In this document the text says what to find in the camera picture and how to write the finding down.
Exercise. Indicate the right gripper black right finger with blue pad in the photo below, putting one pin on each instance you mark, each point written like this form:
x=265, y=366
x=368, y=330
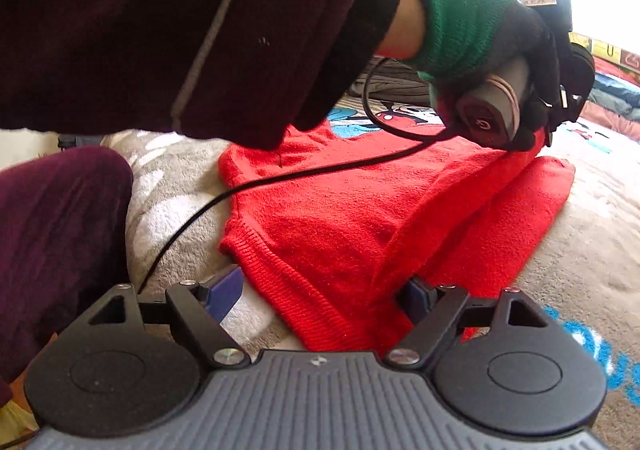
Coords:
x=418, y=300

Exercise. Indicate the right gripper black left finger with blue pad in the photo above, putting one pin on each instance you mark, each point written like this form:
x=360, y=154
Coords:
x=217, y=295

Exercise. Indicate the red knit sweater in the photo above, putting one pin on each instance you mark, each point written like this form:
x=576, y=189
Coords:
x=330, y=253

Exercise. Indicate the maroon velvet sleeve forearm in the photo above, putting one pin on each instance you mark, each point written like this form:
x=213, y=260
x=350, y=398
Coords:
x=240, y=70

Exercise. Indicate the purple grey folded clothes stack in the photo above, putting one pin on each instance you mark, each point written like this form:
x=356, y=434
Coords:
x=393, y=82

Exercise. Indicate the black green gloved left hand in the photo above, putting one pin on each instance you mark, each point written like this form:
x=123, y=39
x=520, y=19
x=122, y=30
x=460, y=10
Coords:
x=465, y=40

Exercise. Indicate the pink floral mattress pad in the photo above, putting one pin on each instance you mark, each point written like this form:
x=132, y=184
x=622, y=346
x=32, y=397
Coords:
x=610, y=120

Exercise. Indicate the blue folded quilt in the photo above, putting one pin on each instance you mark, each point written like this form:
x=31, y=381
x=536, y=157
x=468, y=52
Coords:
x=616, y=95

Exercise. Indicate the colourful alphabet foam mat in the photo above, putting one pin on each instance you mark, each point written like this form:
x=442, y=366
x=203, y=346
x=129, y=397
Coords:
x=623, y=59

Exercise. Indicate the maroon velvet trouser leg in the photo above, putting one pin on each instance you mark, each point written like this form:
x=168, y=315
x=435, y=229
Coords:
x=63, y=221

